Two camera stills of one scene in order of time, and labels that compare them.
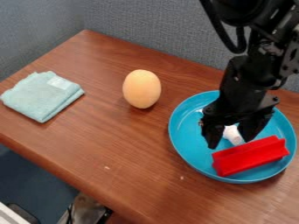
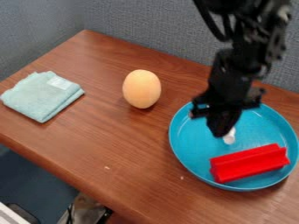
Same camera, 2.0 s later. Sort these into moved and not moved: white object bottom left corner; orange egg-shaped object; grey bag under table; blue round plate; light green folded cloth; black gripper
Moved: black gripper; blue round plate
Not moved: white object bottom left corner; orange egg-shaped object; light green folded cloth; grey bag under table
